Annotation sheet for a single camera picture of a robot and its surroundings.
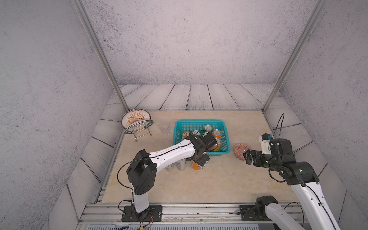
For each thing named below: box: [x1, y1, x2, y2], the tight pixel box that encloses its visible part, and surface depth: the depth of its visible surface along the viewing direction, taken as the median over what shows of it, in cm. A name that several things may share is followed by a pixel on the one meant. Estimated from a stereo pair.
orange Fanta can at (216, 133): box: [211, 128, 222, 138], surface depth 95 cm
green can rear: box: [204, 124, 213, 134], surface depth 97 cm
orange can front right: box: [214, 137, 222, 152], surface depth 91 cm
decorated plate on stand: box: [121, 108, 154, 135], surface depth 99 cm
